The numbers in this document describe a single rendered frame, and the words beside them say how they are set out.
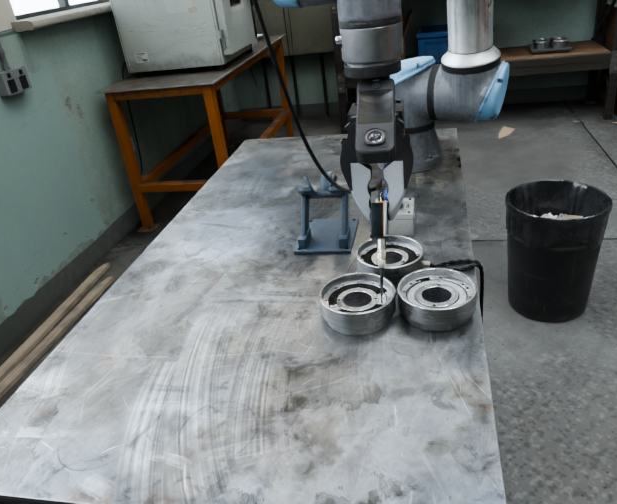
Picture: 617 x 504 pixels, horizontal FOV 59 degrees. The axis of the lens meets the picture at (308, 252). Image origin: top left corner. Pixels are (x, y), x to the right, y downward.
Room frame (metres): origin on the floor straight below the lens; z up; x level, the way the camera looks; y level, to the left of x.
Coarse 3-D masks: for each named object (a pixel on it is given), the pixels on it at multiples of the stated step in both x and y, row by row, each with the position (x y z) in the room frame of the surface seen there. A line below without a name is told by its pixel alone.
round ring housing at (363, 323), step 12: (348, 276) 0.69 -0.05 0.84; (360, 276) 0.69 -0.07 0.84; (372, 276) 0.68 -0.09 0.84; (324, 288) 0.66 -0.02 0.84; (360, 288) 0.67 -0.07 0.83; (324, 300) 0.65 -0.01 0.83; (348, 300) 0.66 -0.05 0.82; (360, 300) 0.66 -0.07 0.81; (372, 300) 0.63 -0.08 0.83; (324, 312) 0.62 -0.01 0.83; (336, 312) 0.60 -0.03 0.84; (348, 312) 0.59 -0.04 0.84; (360, 312) 0.59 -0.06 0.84; (372, 312) 0.59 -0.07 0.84; (384, 312) 0.60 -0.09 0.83; (336, 324) 0.60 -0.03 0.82; (348, 324) 0.59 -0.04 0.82; (360, 324) 0.59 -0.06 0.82; (372, 324) 0.59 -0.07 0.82; (384, 324) 0.61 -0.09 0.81
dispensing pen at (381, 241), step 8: (376, 184) 0.71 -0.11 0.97; (384, 184) 0.71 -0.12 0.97; (384, 192) 0.70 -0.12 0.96; (384, 200) 0.70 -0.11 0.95; (376, 208) 0.68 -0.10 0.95; (376, 216) 0.67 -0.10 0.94; (376, 224) 0.67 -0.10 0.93; (376, 232) 0.66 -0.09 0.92; (384, 240) 0.66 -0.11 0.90; (384, 248) 0.66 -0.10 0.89; (384, 256) 0.65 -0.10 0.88; (384, 264) 0.65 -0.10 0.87
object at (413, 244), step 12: (372, 240) 0.79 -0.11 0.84; (396, 240) 0.79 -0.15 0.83; (408, 240) 0.78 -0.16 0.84; (360, 252) 0.77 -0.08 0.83; (396, 252) 0.76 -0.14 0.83; (420, 252) 0.75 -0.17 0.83; (360, 264) 0.72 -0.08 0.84; (396, 264) 0.72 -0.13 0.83; (408, 264) 0.69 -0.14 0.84; (420, 264) 0.71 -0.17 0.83; (384, 276) 0.69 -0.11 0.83; (396, 276) 0.69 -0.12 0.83
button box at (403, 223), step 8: (376, 200) 0.93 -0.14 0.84; (408, 200) 0.91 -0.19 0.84; (400, 208) 0.88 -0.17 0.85; (408, 208) 0.88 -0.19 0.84; (400, 216) 0.86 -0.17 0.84; (408, 216) 0.85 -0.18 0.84; (392, 224) 0.86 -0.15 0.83; (400, 224) 0.86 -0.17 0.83; (408, 224) 0.85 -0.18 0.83; (392, 232) 0.86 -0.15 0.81; (400, 232) 0.86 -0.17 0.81; (408, 232) 0.85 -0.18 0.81
